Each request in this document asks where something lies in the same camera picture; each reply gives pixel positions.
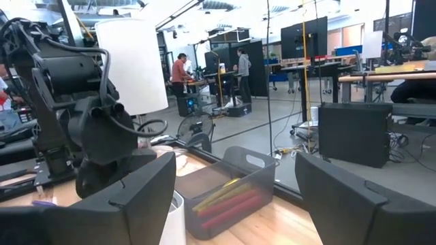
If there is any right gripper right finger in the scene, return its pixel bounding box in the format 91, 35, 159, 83
294, 151, 436, 245

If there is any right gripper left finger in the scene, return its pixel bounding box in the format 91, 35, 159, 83
0, 151, 177, 245

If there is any purple marker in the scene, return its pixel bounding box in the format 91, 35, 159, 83
31, 199, 58, 208

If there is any thin yellow marker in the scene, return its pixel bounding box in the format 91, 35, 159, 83
191, 182, 253, 212
220, 177, 243, 190

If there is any white plastic bin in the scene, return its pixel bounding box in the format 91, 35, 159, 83
159, 190, 187, 245

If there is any black computer tower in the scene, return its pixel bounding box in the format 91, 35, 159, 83
317, 101, 394, 169

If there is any black floor fan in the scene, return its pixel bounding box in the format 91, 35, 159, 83
176, 111, 216, 154

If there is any dark translucent plastic bin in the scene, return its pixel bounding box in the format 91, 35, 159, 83
174, 146, 277, 241

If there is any person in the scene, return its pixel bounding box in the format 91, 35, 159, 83
170, 52, 192, 99
232, 47, 253, 105
0, 64, 22, 132

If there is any wooden desk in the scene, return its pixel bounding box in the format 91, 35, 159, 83
337, 59, 436, 103

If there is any black floor box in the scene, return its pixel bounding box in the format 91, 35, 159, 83
227, 102, 253, 118

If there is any black partition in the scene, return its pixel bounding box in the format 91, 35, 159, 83
234, 39, 270, 98

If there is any white panel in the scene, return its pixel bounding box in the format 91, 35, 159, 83
361, 30, 384, 63

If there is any large black monitor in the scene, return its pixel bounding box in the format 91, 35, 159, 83
280, 16, 329, 61

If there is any yellow hanging cord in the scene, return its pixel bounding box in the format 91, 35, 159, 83
300, 0, 313, 154

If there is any black hanging cord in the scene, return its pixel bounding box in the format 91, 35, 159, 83
264, 0, 274, 158

